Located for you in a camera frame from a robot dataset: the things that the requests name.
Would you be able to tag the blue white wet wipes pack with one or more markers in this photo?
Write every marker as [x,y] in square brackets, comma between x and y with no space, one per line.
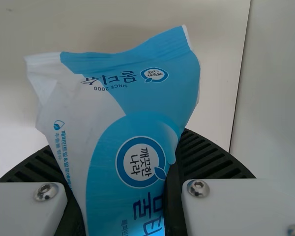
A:
[137,98]

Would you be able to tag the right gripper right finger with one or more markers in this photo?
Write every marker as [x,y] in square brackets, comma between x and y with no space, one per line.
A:
[236,209]

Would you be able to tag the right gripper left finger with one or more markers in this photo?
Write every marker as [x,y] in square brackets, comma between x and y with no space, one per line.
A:
[27,209]

